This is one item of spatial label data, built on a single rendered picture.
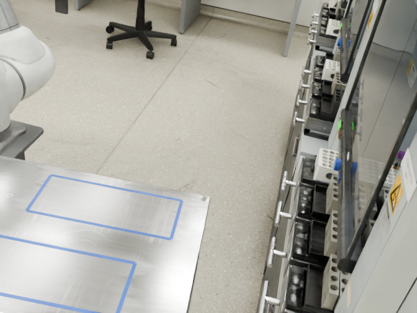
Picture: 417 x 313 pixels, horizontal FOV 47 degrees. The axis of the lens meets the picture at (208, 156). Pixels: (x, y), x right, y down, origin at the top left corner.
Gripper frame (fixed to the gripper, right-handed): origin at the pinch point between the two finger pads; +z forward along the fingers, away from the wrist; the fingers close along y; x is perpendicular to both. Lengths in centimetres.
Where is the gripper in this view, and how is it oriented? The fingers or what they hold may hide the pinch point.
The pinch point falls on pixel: (74, 0)
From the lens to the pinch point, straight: 129.9
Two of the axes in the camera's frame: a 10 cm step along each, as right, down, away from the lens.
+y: -2.3, 5.3, -8.1
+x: 9.6, 2.4, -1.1
